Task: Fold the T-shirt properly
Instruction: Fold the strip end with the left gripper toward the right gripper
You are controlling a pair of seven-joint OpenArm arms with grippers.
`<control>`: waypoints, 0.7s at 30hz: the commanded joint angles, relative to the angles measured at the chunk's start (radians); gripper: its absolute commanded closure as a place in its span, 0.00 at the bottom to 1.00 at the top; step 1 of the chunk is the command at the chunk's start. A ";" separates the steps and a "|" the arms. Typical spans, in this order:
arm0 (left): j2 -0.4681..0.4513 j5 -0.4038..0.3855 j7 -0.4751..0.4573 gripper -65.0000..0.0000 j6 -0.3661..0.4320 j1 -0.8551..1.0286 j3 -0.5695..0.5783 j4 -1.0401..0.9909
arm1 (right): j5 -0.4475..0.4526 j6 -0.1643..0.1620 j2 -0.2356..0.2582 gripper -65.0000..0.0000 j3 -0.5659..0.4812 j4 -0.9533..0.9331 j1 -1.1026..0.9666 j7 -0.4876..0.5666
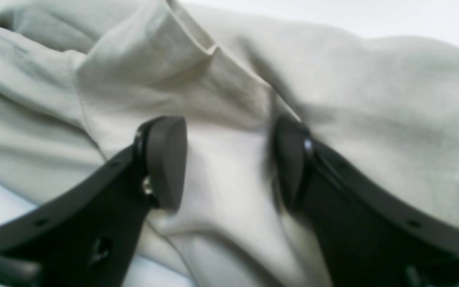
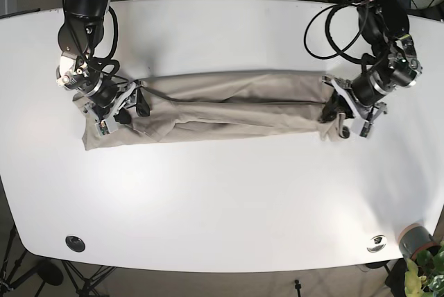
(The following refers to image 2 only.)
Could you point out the silver table grommet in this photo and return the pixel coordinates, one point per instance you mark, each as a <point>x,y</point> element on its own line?
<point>376,244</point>

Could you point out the green potted plant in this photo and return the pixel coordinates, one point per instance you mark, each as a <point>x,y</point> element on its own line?
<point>424,275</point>

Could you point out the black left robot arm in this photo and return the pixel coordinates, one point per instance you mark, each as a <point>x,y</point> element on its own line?
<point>383,24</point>

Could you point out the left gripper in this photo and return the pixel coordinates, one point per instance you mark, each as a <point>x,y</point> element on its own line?
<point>378,78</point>

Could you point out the beige khaki T-shirt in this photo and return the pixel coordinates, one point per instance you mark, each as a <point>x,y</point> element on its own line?
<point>224,105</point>

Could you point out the grey plant pot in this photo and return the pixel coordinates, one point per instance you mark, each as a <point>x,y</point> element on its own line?
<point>416,238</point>

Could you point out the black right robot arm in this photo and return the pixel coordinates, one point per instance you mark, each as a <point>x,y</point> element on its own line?
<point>80,34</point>

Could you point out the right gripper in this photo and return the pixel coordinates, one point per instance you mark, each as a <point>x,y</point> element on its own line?
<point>108,102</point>

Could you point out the black table grommet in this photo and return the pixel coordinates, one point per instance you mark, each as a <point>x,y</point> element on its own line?
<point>75,243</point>

